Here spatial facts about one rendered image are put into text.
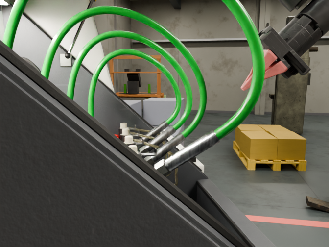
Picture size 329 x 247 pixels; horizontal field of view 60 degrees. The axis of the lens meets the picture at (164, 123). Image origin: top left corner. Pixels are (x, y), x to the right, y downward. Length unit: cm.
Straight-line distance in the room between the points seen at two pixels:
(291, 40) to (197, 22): 932
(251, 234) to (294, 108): 597
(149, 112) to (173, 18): 758
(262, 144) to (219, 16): 643
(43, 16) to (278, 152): 363
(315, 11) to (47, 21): 63
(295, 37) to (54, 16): 59
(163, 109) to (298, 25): 204
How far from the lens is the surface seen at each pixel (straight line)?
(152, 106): 252
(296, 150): 418
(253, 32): 36
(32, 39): 81
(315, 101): 1014
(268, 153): 407
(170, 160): 38
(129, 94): 743
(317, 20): 55
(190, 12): 990
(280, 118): 654
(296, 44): 54
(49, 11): 86
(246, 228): 65
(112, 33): 64
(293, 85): 648
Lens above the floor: 126
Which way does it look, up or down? 10 degrees down
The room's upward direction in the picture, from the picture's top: straight up
